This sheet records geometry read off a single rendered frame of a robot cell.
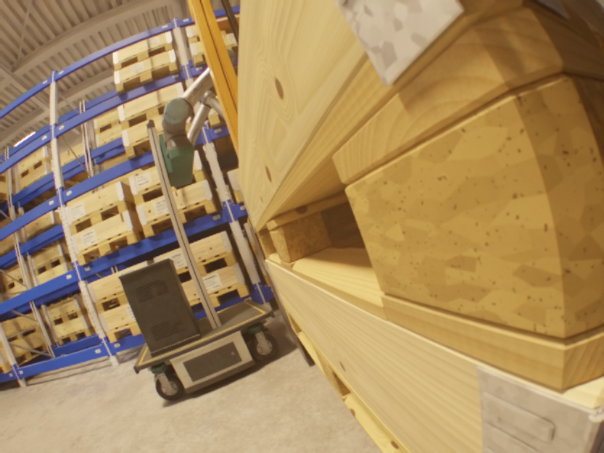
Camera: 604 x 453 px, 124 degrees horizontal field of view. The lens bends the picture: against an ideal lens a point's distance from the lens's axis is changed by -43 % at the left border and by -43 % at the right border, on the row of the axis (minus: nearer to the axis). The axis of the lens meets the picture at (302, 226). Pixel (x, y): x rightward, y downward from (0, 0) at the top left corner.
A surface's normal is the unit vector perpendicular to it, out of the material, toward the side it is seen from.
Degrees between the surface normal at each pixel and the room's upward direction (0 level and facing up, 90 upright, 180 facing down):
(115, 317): 90
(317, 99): 90
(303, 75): 90
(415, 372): 90
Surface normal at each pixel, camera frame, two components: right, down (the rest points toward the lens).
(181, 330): 0.40, -0.15
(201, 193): 0.21, -0.07
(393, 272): -0.91, 0.34
